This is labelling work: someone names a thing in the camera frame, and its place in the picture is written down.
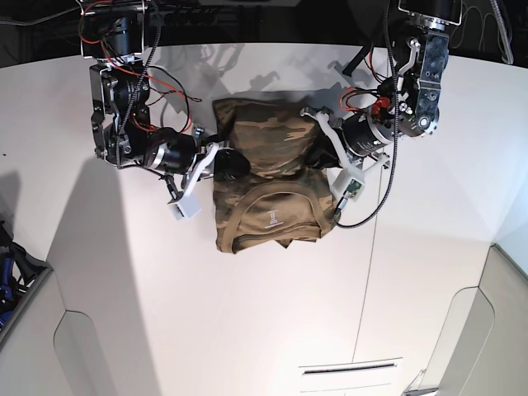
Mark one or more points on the blue and black equipment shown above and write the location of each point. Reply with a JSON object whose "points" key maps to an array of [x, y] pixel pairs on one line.
{"points": [[21, 277]]}

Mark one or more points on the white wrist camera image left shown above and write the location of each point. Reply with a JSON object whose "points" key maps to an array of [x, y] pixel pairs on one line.
{"points": [[185, 208]]}

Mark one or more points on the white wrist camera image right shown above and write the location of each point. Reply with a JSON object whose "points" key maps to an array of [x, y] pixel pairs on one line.
{"points": [[349, 183]]}

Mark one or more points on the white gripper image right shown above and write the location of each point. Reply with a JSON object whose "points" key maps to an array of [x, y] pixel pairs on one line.
{"points": [[329, 149]]}

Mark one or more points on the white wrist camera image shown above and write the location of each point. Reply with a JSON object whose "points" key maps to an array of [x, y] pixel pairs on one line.
{"points": [[349, 183], [185, 208]]}

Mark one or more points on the black power strip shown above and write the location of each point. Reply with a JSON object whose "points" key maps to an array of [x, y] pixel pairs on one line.
{"points": [[188, 16]]}

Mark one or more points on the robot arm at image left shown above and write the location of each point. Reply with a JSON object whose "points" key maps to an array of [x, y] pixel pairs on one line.
{"points": [[122, 37]]}

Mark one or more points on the camouflage T-shirt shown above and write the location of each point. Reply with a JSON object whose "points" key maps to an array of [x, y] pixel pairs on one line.
{"points": [[278, 197]]}

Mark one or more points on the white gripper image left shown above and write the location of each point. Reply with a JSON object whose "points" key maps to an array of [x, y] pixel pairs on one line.
{"points": [[197, 156]]}

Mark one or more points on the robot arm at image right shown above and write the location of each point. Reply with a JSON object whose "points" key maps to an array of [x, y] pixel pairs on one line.
{"points": [[406, 101]]}

